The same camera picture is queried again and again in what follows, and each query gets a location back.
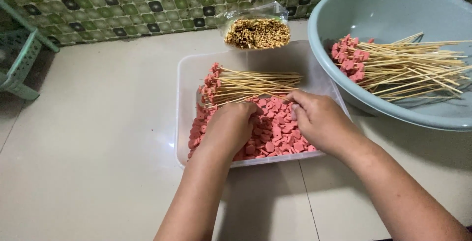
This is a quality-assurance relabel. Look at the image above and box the person's left hand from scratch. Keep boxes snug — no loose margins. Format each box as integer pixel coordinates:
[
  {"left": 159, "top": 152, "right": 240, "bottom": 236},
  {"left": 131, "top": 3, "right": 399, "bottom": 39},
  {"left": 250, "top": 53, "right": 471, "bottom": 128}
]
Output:
[{"left": 201, "top": 102, "right": 264, "bottom": 159}]

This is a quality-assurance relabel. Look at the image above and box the person's right hand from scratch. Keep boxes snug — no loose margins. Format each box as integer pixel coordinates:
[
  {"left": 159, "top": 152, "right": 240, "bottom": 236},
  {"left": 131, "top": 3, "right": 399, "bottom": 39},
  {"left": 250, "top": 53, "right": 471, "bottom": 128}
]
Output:
[{"left": 286, "top": 90, "right": 366, "bottom": 158}]

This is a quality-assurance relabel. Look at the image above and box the bundle of skewered sausage sticks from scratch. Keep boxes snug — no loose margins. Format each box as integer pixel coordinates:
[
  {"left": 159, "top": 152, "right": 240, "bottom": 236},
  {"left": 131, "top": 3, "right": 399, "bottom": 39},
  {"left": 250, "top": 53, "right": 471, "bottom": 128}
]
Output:
[{"left": 198, "top": 62, "right": 304, "bottom": 109}]

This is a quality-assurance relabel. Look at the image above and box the clear plastic rectangular container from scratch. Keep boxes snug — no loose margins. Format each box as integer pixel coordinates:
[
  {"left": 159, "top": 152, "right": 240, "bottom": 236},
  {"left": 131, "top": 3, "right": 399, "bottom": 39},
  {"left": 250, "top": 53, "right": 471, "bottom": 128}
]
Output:
[{"left": 176, "top": 40, "right": 352, "bottom": 169}]

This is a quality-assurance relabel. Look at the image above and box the heap of pink sausage pieces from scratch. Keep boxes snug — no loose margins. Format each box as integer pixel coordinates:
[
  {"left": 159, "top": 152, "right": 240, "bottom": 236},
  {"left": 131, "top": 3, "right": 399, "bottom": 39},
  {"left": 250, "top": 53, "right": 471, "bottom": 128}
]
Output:
[{"left": 188, "top": 96, "right": 318, "bottom": 161}]

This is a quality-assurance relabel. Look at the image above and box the bag of bamboo skewer sticks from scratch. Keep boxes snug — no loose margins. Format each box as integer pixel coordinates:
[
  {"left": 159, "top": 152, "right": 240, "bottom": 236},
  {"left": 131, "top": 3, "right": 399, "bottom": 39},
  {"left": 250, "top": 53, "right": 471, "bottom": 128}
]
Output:
[{"left": 216, "top": 1, "right": 292, "bottom": 51}]

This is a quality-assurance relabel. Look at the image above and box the pile of finished sausage skewers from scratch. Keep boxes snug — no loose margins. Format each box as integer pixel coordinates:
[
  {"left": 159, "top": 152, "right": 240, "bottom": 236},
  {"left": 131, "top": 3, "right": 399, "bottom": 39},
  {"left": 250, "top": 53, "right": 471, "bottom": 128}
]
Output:
[{"left": 330, "top": 32, "right": 472, "bottom": 102}]

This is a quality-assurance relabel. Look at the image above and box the grey-blue plastic basin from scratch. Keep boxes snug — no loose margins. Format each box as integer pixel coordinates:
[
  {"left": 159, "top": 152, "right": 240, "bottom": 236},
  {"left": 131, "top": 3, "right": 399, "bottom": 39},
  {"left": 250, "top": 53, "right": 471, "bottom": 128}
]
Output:
[{"left": 307, "top": 0, "right": 472, "bottom": 132}]

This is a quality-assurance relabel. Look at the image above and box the green plastic stool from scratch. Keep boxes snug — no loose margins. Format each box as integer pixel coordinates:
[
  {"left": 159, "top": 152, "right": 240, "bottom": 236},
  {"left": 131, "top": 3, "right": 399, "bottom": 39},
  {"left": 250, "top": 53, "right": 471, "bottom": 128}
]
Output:
[{"left": 0, "top": 0, "right": 60, "bottom": 101}]

